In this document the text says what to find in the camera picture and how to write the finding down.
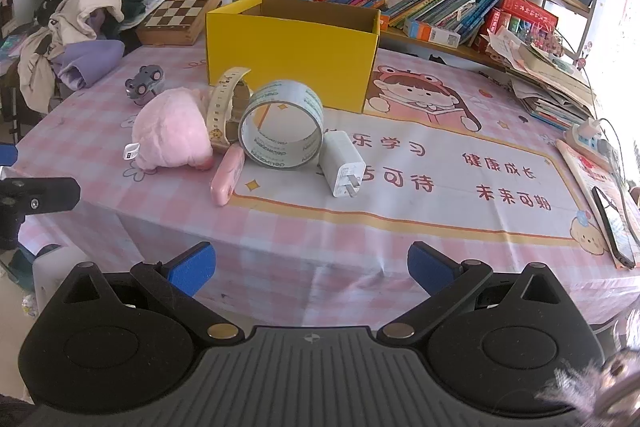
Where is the pink red magazine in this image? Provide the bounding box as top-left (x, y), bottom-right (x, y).
top-left (555, 139), bottom-right (640, 270)

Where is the large white charger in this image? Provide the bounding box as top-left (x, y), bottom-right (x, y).
top-left (318, 130), bottom-right (367, 199)

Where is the black smartphone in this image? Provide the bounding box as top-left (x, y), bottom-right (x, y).
top-left (591, 186), bottom-right (637, 269)

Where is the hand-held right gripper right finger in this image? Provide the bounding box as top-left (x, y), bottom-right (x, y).
top-left (377, 242), bottom-right (573, 348)

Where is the orange white carton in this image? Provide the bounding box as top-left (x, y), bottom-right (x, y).
top-left (402, 18), bottom-right (461, 48)

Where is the cream strap wristwatch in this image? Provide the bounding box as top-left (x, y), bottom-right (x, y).
top-left (206, 67), bottom-right (252, 152)

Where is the grey toy car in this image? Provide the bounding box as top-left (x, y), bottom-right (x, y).
top-left (125, 65), bottom-right (165, 106)

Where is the lilac garment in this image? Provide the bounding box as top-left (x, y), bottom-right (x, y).
top-left (52, 39), bottom-right (126, 90)

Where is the white plastic object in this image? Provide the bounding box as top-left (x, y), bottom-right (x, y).
top-left (31, 244), bottom-right (91, 305)

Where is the stack of papers and books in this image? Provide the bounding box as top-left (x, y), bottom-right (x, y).
top-left (482, 27), bottom-right (598, 130)

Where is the pink checked cloth desktop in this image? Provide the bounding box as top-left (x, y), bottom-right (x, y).
top-left (0, 42), bottom-right (640, 333)

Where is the pink plush toy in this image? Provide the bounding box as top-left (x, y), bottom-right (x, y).
top-left (124, 88), bottom-right (217, 171)

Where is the fluffy pale purple cloth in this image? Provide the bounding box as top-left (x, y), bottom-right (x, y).
top-left (535, 322), bottom-right (640, 427)

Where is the yellow cardboard box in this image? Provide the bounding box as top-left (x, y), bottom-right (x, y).
top-left (206, 0), bottom-right (382, 114)

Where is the white power strip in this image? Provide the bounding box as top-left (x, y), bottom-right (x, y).
top-left (564, 119), bottom-right (618, 160)

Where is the clear packing tape roll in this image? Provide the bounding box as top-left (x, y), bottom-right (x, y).
top-left (238, 79), bottom-right (326, 168)

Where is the wooden chessboard box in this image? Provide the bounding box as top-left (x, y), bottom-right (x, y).
top-left (136, 0), bottom-right (236, 46)

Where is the red box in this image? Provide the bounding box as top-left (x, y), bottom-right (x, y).
top-left (487, 0), bottom-right (558, 38)

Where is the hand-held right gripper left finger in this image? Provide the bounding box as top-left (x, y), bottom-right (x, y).
top-left (47, 243), bottom-right (246, 347)

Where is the pink correction tape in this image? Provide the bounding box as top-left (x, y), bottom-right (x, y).
top-left (210, 143), bottom-right (246, 206)

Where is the pile of clothes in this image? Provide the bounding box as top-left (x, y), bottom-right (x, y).
top-left (17, 0), bottom-right (126, 112)

